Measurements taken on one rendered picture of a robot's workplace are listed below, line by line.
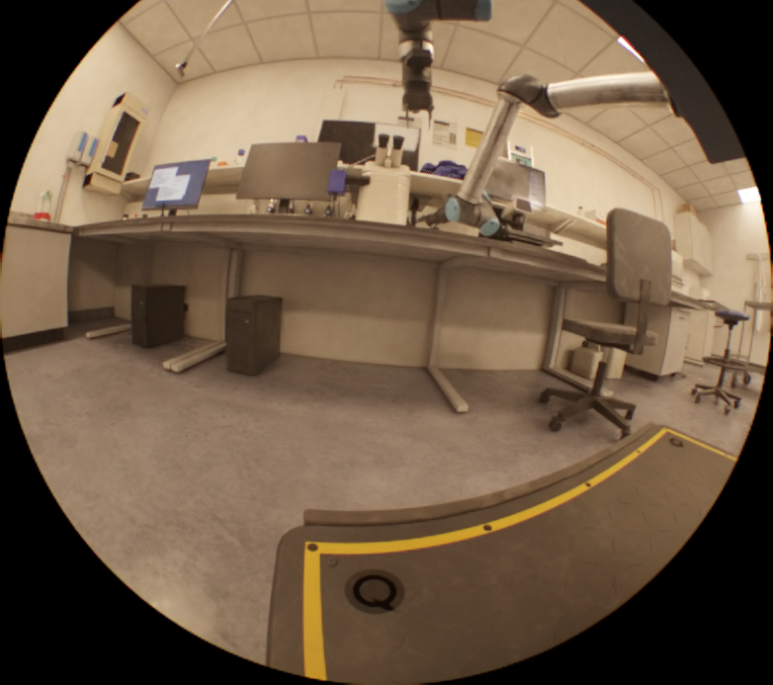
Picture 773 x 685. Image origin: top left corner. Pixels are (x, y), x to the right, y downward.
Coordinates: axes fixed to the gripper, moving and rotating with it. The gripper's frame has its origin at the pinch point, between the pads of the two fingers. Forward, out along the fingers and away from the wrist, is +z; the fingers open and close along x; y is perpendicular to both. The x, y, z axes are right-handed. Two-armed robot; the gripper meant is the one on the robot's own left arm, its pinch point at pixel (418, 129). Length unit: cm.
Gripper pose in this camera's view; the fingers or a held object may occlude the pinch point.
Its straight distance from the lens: 67.3
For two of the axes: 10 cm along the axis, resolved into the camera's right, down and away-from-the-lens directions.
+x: -10.0, 0.1, -0.1
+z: 0.0, 9.0, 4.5
